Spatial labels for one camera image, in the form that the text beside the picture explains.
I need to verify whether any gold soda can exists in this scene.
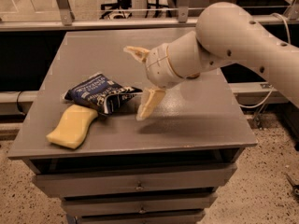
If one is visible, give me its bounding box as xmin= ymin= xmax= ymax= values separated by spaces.
xmin=186 ymin=73 xmax=200 ymax=79

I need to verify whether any grey drawer cabinet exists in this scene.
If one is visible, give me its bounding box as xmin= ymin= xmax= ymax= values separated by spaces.
xmin=9 ymin=28 xmax=256 ymax=224

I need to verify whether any black cable at left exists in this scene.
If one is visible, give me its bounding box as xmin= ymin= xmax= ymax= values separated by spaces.
xmin=16 ymin=91 xmax=27 ymax=116

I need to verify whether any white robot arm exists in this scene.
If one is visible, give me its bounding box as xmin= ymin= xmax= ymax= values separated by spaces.
xmin=124 ymin=2 xmax=299 ymax=120

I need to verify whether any white cable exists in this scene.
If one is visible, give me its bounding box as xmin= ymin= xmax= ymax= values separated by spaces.
xmin=238 ymin=12 xmax=292 ymax=110

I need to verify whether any blue chip bag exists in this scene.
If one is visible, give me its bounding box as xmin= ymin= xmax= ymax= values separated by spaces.
xmin=64 ymin=73 xmax=142 ymax=115

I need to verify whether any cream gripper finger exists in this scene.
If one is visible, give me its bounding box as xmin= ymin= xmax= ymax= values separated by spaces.
xmin=123 ymin=46 xmax=150 ymax=63
xmin=136 ymin=87 xmax=166 ymax=121

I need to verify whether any metal railing frame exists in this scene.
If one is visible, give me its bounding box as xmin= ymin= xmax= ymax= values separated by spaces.
xmin=0 ymin=0 xmax=299 ymax=32

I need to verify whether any yellow sponge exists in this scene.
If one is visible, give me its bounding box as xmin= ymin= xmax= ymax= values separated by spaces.
xmin=46 ymin=105 xmax=98 ymax=149

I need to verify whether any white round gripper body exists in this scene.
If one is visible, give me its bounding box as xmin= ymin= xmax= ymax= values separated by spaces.
xmin=146 ymin=43 xmax=182 ymax=89

